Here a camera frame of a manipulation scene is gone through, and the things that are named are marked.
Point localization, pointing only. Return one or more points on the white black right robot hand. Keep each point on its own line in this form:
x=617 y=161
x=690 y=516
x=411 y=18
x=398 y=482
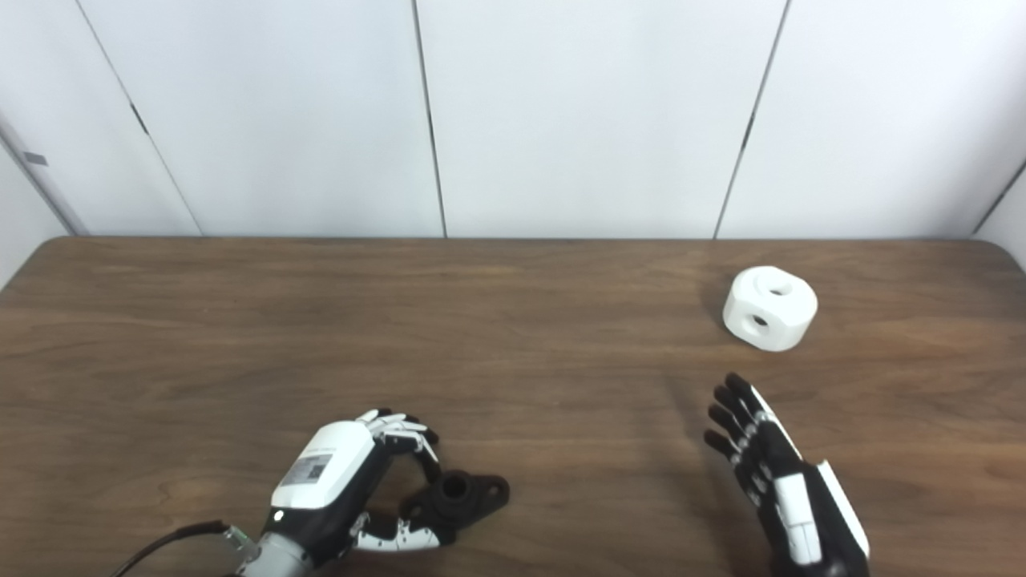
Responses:
x=789 y=489

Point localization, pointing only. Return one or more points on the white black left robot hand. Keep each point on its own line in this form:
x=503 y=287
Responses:
x=329 y=481

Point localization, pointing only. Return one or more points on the black flanged holder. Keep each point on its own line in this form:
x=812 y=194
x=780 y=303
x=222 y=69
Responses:
x=461 y=497

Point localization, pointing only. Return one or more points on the round white piece with holes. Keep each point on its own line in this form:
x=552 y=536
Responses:
x=769 y=308

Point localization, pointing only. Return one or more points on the grey wall label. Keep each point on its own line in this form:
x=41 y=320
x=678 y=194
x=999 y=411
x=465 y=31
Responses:
x=35 y=159

